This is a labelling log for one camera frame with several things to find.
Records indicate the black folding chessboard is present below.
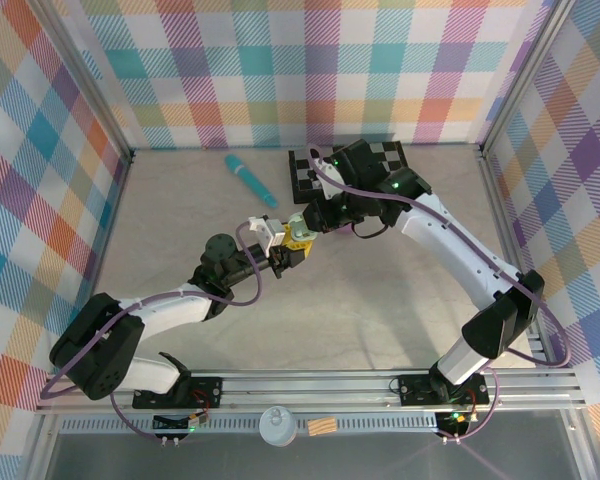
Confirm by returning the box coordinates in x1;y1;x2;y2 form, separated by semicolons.
286;141;412;205

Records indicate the teal pen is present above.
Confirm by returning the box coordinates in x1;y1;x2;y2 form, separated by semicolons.
223;153;279;210

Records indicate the small controller circuit board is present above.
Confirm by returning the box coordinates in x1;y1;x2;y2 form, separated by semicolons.
437;408;480;436
152;408;212;434

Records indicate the white round cap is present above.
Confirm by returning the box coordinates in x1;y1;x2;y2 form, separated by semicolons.
258;405;299;448

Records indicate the small wooden tag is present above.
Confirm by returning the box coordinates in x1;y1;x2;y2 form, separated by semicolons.
306;416;338;435

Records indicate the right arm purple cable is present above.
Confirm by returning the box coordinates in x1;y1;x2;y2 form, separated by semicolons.
307;143;575;444

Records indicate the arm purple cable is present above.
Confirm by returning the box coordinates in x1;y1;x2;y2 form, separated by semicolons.
40;222;265;442
307;143;575;444

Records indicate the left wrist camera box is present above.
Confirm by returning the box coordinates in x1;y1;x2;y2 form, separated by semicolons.
247;214;288;257

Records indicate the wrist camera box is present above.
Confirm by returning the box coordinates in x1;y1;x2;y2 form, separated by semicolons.
311;156;345;202
247;214;288;257

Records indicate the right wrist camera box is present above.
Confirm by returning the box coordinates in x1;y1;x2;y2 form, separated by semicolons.
311;156;345;202

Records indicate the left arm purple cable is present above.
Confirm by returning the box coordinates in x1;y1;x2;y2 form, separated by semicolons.
40;222;265;442

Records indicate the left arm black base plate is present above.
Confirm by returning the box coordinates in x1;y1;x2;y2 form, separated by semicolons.
131;374;225;410

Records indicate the aluminium side rail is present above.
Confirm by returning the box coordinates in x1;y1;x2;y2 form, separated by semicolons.
68;149;137;375
478;144;552;370

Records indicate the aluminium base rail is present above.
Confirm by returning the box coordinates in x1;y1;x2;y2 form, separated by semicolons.
35;368;589;415

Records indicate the perforated grey cable tray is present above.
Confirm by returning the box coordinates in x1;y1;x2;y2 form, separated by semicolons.
59;412;444;435

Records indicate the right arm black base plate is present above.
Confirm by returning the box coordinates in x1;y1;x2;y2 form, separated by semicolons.
397;372;491;407

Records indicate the aluminium frame post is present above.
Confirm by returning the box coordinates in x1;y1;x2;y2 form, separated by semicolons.
478;0;580;157
29;0;137;169

